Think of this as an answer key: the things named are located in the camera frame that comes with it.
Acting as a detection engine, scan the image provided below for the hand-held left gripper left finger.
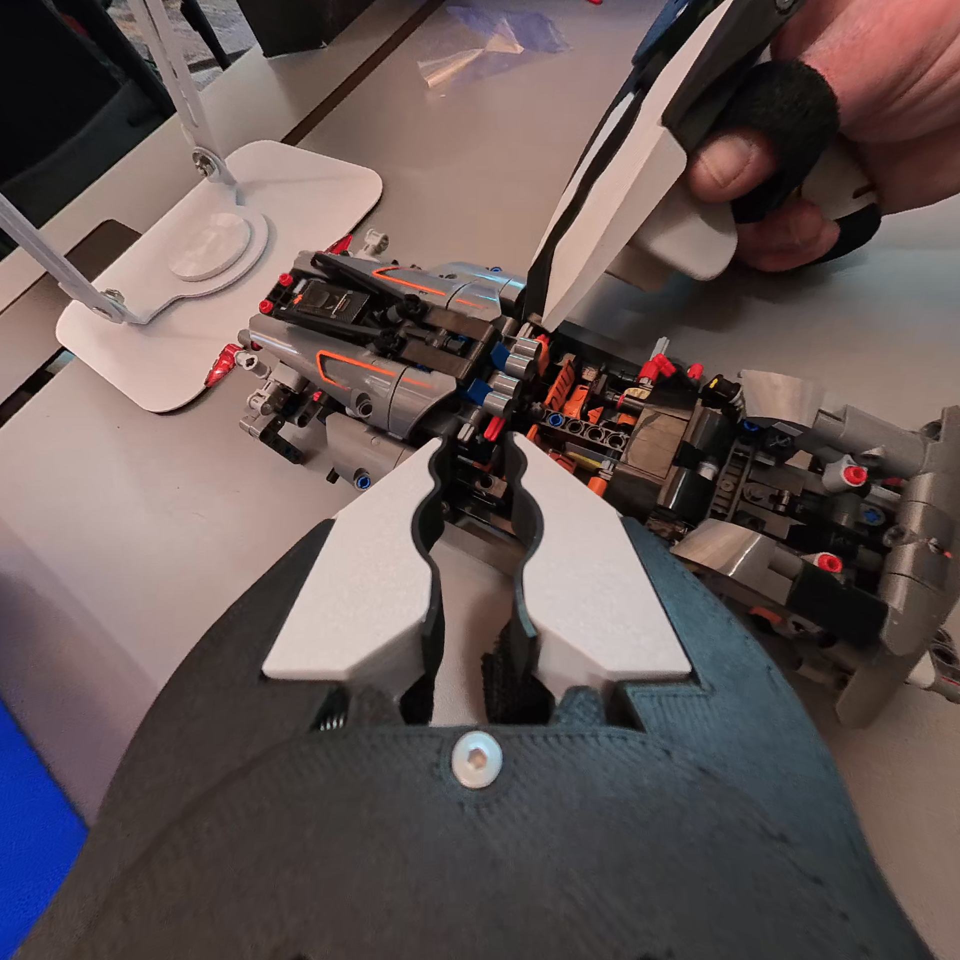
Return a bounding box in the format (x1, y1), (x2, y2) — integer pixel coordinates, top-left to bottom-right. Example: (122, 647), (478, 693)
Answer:
(261, 437), (451, 702)

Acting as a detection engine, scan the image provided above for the lego car model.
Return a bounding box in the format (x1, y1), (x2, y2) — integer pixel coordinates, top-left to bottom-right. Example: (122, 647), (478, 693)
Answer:
(450, 322), (960, 730)

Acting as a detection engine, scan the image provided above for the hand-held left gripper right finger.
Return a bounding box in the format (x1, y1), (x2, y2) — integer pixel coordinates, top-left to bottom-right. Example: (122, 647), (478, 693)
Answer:
(504, 432), (695, 700)

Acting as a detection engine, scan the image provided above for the person's right hand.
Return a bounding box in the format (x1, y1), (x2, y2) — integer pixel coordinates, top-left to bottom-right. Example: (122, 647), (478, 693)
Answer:
(687, 0), (960, 274)

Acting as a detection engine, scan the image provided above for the clear plastic bag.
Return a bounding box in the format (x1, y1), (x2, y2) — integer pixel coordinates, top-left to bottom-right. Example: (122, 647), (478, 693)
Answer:
(416, 0), (575, 90)

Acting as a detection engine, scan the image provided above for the grey black lego assembly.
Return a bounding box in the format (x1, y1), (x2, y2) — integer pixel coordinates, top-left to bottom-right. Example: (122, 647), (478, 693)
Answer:
(206, 228), (545, 492)

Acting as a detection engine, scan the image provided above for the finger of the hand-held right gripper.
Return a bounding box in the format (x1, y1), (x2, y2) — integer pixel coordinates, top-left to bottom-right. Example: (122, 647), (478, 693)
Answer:
(541, 0), (742, 331)
(522, 0), (723, 320)

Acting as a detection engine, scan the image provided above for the lego set box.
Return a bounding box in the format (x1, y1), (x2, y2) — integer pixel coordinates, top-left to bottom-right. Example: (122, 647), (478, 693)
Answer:
(258, 0), (445, 60)

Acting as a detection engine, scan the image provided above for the small blue parts bin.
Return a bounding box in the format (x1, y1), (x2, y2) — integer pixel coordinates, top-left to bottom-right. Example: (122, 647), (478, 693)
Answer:
(0, 697), (90, 960)

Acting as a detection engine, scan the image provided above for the white booklet stand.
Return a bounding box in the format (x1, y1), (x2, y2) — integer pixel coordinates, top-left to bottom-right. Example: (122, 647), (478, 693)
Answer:
(0, 0), (385, 415)

